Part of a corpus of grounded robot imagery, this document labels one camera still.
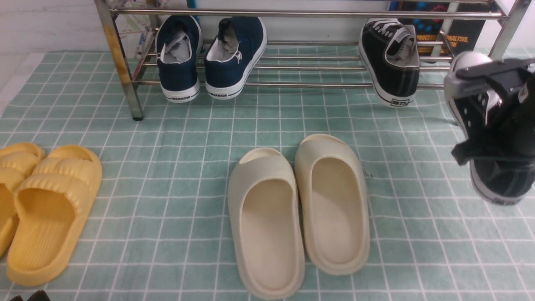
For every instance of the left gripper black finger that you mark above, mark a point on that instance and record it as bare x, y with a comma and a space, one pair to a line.
17, 298
39, 295

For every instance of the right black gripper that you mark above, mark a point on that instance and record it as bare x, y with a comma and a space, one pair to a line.
517, 127

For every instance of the black canvas sneaker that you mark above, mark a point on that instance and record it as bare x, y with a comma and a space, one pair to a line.
389, 51
478, 110

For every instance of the right yellow ribbed slide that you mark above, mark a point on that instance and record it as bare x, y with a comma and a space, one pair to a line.
53, 204

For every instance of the yellow ribbed slide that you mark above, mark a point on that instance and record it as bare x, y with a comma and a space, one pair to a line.
17, 162
53, 204

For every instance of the green checkered cloth mat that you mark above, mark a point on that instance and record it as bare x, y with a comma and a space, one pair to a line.
159, 229

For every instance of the left yellow ribbed slide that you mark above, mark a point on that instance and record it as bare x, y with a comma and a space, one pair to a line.
17, 162

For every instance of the right cream foam slide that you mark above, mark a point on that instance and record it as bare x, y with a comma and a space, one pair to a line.
334, 201

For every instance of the cream foam slide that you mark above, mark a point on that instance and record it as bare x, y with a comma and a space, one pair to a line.
334, 201
262, 196

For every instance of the left cream foam slide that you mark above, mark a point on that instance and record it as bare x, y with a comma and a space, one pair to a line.
262, 196

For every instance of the right navy canvas sneaker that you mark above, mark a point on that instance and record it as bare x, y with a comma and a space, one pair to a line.
236, 49

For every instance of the navy canvas sneaker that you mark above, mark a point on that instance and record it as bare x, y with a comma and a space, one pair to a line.
236, 49
178, 44

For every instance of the paper map sheet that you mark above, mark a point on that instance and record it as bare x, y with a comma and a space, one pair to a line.
134, 33

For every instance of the left navy canvas sneaker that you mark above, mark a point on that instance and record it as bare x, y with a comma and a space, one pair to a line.
178, 44

